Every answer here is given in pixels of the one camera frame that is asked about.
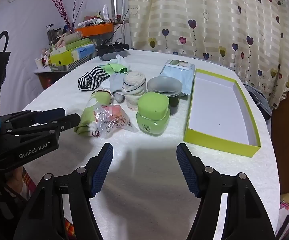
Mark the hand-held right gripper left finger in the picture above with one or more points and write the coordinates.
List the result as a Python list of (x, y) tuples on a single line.
[(102, 170)]

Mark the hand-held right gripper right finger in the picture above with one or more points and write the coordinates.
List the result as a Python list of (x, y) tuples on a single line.
[(187, 170)]

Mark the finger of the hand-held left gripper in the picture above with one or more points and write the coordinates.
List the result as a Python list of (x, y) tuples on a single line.
[(52, 112), (69, 121)]

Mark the green floral sock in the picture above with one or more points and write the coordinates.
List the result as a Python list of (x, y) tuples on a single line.
[(84, 120)]

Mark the black white striped sock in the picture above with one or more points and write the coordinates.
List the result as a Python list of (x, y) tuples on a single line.
[(92, 78)]

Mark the lime green cardboard box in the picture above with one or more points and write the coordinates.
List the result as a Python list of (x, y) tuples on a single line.
[(217, 110)]

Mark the light green sock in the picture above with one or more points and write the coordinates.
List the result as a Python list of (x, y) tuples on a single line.
[(114, 67)]

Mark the beige sock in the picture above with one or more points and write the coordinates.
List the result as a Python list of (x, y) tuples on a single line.
[(134, 85)]

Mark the wooden side table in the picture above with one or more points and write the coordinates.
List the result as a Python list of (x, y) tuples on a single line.
[(47, 80)]

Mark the white fleece table cover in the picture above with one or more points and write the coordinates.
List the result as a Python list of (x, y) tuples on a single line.
[(147, 180)]

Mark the white paper cup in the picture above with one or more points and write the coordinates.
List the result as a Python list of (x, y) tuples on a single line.
[(39, 63)]

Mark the lime green storage box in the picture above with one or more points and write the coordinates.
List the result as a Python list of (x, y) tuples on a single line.
[(59, 59)]

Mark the grey sock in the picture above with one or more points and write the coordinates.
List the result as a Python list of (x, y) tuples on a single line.
[(119, 97)]

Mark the striped cardboard tray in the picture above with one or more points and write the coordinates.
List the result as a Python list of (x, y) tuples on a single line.
[(82, 61)]

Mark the blue tissue pack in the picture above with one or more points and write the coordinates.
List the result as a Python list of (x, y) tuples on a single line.
[(84, 51)]

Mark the green flat box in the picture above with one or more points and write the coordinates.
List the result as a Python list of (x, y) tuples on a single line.
[(78, 43)]

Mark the green cream jar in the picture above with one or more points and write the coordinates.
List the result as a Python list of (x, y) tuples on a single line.
[(152, 105)]

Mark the beige rolled cloth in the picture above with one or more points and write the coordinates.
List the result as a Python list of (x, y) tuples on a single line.
[(69, 38)]

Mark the glass jar with black lid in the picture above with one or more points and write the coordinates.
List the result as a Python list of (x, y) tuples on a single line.
[(50, 33)]

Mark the grey VR headset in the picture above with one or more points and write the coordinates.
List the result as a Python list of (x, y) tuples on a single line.
[(112, 54)]

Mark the orange tray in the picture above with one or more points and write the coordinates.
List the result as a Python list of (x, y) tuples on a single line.
[(94, 30)]

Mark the light blue wet wipes pack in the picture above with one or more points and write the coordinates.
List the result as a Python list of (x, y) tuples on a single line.
[(177, 76)]

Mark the blue denim garment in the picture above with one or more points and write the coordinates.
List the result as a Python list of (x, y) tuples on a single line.
[(259, 100)]

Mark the pile of small packets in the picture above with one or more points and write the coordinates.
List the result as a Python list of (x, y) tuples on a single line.
[(94, 20)]

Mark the dried flower branches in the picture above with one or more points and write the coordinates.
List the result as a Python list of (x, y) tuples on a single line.
[(60, 7)]

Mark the heart print curtain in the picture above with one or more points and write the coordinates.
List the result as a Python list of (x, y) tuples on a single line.
[(209, 17)]

